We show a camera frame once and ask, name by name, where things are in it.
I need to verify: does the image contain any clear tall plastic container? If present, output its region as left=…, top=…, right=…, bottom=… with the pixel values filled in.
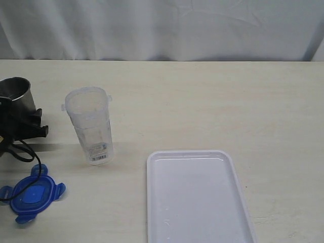
left=62, top=87, right=113, bottom=166

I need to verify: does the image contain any stainless steel cup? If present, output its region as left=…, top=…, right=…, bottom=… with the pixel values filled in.
left=1, top=77, right=36, bottom=116

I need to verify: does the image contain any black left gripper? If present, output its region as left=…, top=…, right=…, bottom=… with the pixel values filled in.
left=1, top=96, right=49, bottom=157

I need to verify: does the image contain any white rectangular tray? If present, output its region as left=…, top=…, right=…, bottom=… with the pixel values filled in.
left=146, top=150, right=257, bottom=242

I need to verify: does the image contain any blue container lid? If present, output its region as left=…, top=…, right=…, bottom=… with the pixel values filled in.
left=1, top=164, right=66, bottom=224

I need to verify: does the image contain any white backdrop curtain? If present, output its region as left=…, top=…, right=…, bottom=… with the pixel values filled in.
left=1, top=1, right=323, bottom=61

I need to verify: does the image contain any black cable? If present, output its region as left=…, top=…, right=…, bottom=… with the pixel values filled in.
left=0, top=138, right=43, bottom=203

